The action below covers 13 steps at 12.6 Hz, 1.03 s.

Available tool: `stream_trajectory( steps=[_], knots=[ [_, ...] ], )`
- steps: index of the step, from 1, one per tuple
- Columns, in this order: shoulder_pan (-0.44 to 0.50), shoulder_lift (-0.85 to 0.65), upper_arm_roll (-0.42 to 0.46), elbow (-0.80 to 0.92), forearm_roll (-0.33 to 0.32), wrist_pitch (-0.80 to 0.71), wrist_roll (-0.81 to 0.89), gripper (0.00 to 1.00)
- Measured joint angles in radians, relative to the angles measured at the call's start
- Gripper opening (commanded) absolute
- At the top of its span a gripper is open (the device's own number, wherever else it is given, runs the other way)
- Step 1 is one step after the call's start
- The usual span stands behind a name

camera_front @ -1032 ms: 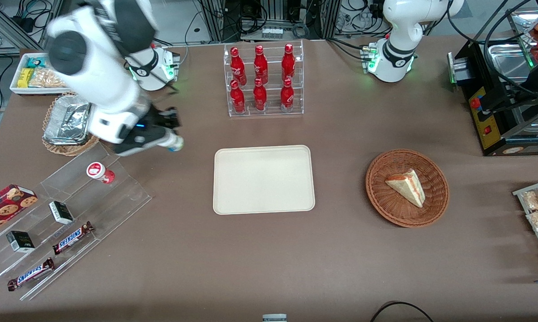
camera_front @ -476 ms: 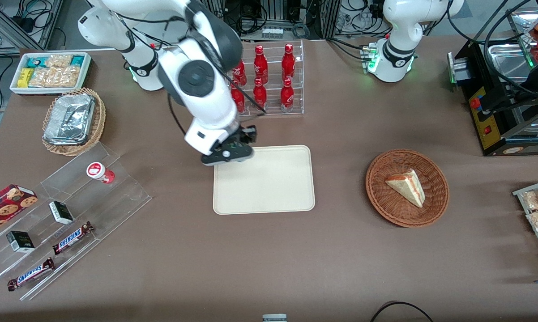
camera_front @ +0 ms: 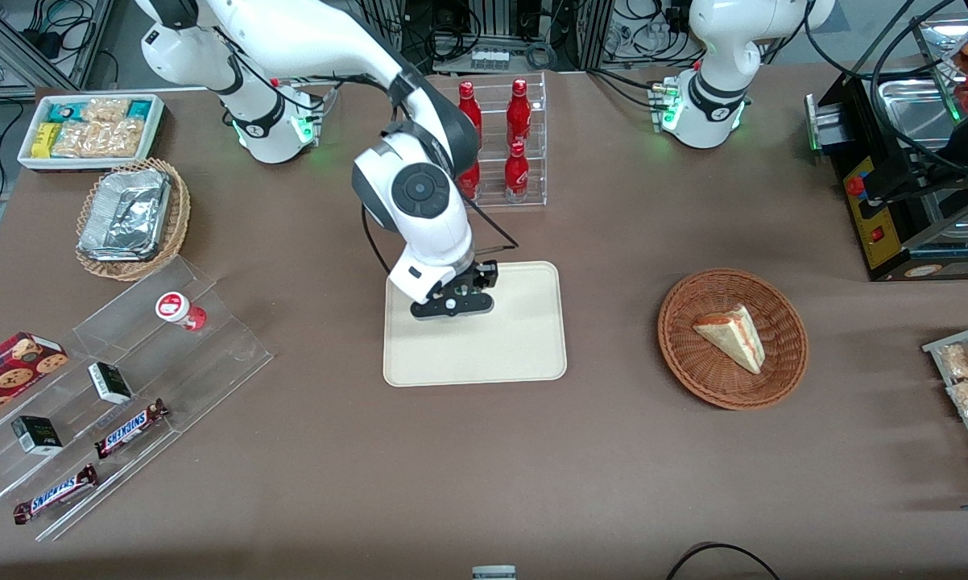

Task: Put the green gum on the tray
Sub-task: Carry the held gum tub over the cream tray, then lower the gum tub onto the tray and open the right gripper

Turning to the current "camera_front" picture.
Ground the small black box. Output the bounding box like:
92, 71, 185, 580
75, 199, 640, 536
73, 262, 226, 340
10, 415, 64, 457
88, 362, 134, 405

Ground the light wicker basket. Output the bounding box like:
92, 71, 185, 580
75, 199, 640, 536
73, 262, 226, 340
77, 158, 192, 282

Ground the black cable loop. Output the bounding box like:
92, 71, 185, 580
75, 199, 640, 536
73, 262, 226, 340
665, 543, 783, 580

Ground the wrapped triangle sandwich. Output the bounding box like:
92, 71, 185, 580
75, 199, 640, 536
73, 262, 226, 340
693, 304, 766, 375

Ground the black machine with yellow panel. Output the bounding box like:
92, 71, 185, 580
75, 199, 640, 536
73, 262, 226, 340
805, 16, 968, 283

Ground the silver foil container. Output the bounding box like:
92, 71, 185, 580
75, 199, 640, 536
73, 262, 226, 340
77, 168, 172, 262

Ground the clear acrylic stepped shelf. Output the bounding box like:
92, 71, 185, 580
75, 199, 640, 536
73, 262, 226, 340
0, 256, 274, 542

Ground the Snickers chocolate bar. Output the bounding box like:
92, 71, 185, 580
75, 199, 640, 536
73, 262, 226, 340
94, 399, 171, 460
13, 464, 99, 525

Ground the red cookie box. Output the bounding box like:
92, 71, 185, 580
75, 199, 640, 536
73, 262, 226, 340
0, 332, 69, 428

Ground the large clear cracker bag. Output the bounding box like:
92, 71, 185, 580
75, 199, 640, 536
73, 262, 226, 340
52, 119, 145, 159

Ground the tray of packaged crackers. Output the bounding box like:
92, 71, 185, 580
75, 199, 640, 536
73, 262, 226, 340
923, 321, 968, 492

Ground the white rectangular snack bin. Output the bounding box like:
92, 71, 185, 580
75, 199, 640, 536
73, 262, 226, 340
18, 94, 167, 172

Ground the small clear cracker bag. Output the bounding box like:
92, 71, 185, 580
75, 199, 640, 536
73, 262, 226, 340
81, 98, 130, 123

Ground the beige plastic tray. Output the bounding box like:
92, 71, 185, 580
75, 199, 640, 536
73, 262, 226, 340
383, 261, 568, 387

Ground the yellow snack packet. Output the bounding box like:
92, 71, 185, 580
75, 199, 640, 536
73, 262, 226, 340
31, 122, 62, 159

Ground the clear acrylic bottle rack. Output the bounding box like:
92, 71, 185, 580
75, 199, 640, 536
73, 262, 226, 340
432, 71, 548, 210

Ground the red gum bottle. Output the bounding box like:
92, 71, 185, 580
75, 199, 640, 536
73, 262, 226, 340
155, 292, 208, 332

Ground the round brown wicker basket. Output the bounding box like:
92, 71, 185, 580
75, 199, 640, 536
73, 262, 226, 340
658, 268, 809, 411

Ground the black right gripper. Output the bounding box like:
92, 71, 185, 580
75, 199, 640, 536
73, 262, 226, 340
410, 259, 499, 321

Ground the aluminium frame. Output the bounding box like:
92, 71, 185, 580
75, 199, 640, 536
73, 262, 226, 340
0, 0, 118, 93
355, 0, 614, 77

